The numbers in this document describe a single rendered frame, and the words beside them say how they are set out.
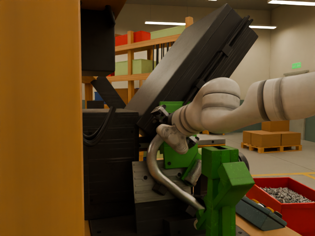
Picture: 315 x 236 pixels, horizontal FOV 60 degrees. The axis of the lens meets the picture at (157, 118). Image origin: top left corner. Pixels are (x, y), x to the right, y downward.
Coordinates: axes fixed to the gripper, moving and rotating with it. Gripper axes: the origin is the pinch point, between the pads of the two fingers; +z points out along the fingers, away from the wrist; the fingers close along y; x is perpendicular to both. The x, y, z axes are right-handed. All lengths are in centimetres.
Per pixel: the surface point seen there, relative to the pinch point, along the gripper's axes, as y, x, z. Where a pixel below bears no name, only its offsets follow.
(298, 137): -330, -388, 458
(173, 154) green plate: -6.6, 3.1, 2.9
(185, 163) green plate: -11.4, 2.7, 2.9
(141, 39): 75, -179, 284
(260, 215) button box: -37.1, 0.5, -3.5
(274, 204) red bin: -49, -11, 10
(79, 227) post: 9, 29, -59
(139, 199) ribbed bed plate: -7.6, 19.5, 4.4
